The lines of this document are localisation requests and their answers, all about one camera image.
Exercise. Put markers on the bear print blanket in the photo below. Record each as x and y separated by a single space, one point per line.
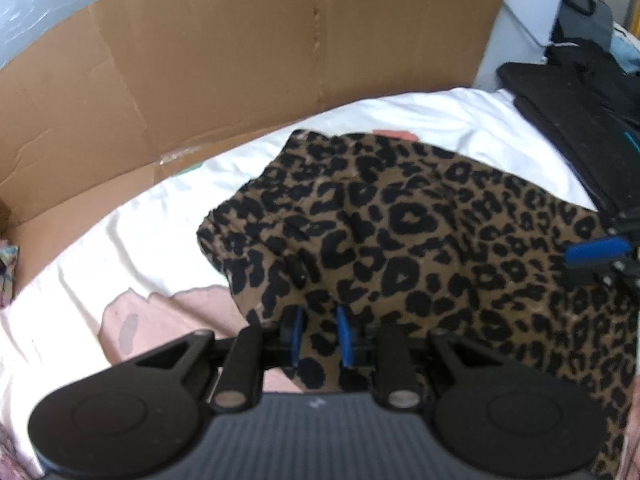
150 250

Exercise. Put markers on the pastel printed cloth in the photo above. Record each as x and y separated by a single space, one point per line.
7 270

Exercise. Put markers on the dark grey bag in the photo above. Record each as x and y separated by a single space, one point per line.
585 5

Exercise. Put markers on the grey wrapped mattress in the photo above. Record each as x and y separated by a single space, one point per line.
40 10

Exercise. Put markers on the black folded clothes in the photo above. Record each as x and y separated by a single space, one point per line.
575 110

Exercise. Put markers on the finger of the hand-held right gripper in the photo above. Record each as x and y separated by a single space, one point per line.
620 275
597 251

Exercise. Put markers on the large cardboard sheet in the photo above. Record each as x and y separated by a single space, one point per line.
200 60

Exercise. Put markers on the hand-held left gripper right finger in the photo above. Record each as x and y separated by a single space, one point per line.
344 336

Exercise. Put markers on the leopard print pants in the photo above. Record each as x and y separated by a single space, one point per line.
425 235

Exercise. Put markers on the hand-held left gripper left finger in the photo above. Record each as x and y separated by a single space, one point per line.
296 333

